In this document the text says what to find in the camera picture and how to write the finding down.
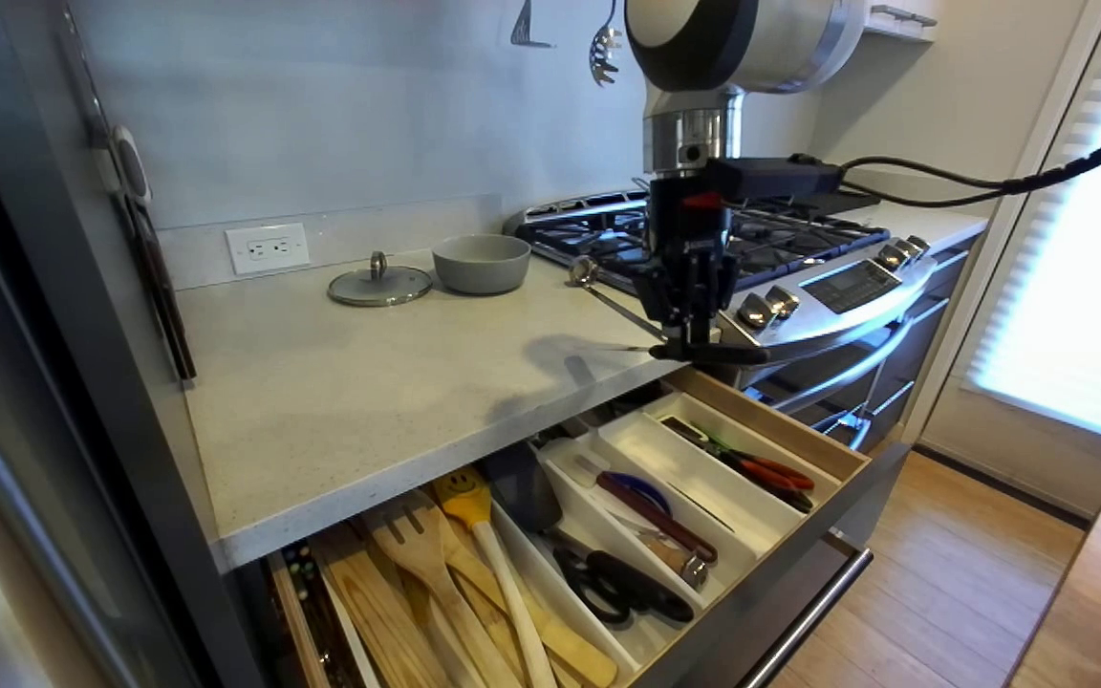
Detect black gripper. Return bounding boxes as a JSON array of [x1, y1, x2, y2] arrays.
[[640, 168, 738, 352]]

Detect black-handled spreader knife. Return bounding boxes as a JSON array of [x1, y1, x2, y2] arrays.
[[648, 316, 756, 375]]

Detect white plastic drawer organiser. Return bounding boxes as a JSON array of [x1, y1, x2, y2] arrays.
[[486, 395, 843, 679]]

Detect grey wooden kitchen drawer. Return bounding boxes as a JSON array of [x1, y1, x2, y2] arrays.
[[261, 369, 909, 688]]

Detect long steel ladle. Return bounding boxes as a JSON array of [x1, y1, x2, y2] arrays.
[[563, 258, 675, 339]]

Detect green plastic tool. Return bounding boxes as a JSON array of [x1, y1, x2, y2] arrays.
[[661, 416, 735, 459]]

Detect stainless gas stove range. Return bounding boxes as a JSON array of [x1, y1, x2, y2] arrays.
[[504, 188, 1001, 455]]

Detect blue white can opener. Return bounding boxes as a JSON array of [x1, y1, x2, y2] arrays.
[[601, 470, 675, 515]]

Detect grey ceramic bowl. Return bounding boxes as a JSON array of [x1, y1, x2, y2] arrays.
[[434, 230, 536, 297]]

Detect hanging slotted steel spoon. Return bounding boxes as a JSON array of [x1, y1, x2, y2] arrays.
[[584, 0, 630, 92]]

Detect black kitchen scissors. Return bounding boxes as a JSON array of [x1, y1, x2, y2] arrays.
[[552, 541, 640, 626]]

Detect steel pot lid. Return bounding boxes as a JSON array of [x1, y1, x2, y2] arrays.
[[327, 250, 434, 311]]

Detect slotted wooden spatula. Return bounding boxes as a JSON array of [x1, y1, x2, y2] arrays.
[[365, 493, 524, 688]]

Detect wooden spoon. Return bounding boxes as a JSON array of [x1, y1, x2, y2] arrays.
[[439, 512, 625, 688]]

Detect wooden turner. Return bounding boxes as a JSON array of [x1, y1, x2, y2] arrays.
[[318, 546, 453, 688]]

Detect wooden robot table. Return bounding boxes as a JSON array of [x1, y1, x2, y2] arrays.
[[1007, 493, 1101, 688]]

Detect stainless steel fridge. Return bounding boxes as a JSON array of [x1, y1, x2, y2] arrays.
[[0, 0, 261, 688]]

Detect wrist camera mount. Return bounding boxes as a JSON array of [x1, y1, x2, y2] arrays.
[[699, 152, 849, 212]]

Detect wood-handled tool with metal cap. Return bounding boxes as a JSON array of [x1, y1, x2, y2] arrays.
[[644, 526, 719, 594]]

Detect white wall cabinet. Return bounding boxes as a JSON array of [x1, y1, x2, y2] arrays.
[[865, 0, 945, 49]]

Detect white wall outlet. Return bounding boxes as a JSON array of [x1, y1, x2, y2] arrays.
[[221, 217, 314, 279]]

